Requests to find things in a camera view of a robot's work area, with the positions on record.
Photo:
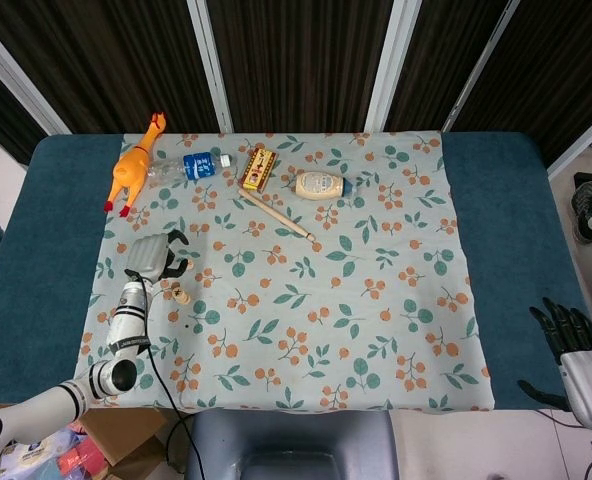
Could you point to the brown cardboard box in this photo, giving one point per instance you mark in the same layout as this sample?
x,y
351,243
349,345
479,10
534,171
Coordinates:
x,y
126,430

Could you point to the orange rubber chicken toy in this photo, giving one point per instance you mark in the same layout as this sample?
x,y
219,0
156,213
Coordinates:
x,y
131,170

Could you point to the black green sneaker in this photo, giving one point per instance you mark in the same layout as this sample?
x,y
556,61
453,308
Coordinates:
x,y
586,200

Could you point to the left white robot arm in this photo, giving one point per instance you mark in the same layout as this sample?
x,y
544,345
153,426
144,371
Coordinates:
x,y
128,325

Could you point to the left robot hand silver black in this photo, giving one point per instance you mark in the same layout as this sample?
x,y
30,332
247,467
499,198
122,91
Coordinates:
x,y
146,257

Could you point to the red pink package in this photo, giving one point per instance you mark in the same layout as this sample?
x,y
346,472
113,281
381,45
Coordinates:
x,y
76,457

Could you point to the clear bottle blue label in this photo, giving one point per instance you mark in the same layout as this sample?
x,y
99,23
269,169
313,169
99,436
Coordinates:
x,y
196,166

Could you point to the white bag blue logo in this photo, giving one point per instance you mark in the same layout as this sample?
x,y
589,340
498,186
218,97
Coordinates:
x,y
31,452

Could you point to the teal table cover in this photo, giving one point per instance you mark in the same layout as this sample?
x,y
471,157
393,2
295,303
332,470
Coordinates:
x,y
41,250

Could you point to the wooden drumstick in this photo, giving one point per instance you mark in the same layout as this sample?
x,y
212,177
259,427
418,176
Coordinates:
x,y
276,215

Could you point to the dark folding screen panel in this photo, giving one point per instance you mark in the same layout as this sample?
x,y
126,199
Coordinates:
x,y
1,115
436,60
301,60
101,60
551,75

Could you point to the floral fruit print tablecloth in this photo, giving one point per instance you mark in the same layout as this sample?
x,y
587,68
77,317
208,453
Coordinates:
x,y
296,300

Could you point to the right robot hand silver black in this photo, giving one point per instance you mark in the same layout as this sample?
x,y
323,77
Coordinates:
x,y
588,385

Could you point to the yellow red cardboard box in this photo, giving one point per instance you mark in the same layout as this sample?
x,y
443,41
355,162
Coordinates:
x,y
259,170

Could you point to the grey plastic base cover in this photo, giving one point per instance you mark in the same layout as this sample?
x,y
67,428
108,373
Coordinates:
x,y
296,435

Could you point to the cream mayonnaise squeeze bottle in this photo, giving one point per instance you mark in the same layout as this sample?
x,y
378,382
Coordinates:
x,y
318,185

